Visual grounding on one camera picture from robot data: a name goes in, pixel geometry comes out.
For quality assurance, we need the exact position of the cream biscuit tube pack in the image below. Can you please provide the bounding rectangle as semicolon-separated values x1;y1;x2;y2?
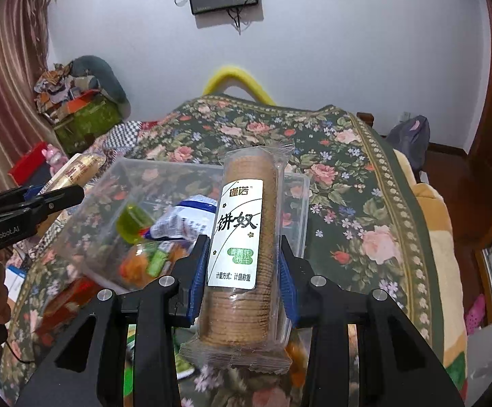
39;153;106;195

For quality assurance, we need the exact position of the red chip bag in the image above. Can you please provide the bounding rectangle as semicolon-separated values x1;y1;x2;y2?
36;276;102;337

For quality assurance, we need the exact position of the round cracker roll pack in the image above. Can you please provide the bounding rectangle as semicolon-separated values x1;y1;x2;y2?
180;145;291;375

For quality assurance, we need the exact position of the green jelly cup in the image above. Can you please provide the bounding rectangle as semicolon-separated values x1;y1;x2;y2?
116;203;154;245

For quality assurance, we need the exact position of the blue white snack packet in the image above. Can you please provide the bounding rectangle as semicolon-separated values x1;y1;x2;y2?
141;195;218;241

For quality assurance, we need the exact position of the pink plush toy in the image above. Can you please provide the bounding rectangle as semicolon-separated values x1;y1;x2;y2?
41;143;69;176

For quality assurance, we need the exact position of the white blue cardboard box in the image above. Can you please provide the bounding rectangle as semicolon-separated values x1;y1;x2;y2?
4;266;26;303

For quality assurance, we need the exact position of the clear plastic storage box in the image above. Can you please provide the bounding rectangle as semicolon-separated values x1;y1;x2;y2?
53;157;311;293

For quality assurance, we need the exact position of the patchwork quilt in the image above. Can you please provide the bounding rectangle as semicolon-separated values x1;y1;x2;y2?
85;120;143;154

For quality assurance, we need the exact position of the floral green bedspread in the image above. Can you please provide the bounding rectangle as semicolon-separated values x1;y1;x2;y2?
0;95;445;403

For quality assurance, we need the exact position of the grey pillow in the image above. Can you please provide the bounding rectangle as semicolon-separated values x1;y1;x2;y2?
70;55;127;104

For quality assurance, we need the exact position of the beige fleece blanket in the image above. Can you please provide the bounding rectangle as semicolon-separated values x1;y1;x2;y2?
395;151;468;398

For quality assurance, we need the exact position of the striped red curtain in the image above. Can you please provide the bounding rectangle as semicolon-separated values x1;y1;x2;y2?
0;0;59;191

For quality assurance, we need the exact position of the yellow headboard rim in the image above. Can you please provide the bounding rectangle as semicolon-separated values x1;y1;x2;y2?
203;65;275;106

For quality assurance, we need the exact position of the purple bag by wall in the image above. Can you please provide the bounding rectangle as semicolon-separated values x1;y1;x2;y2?
386;115;431;172

